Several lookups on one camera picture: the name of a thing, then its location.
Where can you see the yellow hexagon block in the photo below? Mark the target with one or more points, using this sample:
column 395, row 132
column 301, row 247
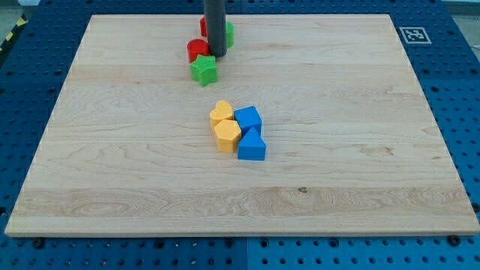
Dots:
column 227, row 135

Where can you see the green circle block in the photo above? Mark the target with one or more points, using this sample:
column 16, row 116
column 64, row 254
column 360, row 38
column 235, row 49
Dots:
column 230, row 35

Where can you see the red star block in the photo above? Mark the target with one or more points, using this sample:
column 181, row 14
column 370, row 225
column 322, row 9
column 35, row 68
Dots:
column 203, row 28

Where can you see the yellow heart block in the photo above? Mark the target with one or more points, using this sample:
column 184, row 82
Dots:
column 223, row 110

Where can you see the green star block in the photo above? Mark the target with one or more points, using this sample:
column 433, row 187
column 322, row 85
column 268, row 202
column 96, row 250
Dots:
column 204, row 70

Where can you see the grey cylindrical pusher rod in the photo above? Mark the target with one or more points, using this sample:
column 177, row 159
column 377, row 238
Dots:
column 215, row 20

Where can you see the blue cube block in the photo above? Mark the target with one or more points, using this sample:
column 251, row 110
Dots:
column 248, row 118

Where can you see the light wooden board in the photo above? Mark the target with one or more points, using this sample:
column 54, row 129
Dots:
column 352, row 148

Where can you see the red circle block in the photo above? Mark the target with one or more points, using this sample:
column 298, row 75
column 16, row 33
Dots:
column 197, row 47

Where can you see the blue triangle block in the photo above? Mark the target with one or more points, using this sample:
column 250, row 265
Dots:
column 252, row 146

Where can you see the yellow black hazard tape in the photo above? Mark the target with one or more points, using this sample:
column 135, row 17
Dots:
column 14, row 34

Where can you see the white fiducial marker tag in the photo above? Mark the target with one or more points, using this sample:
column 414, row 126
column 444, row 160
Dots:
column 415, row 35

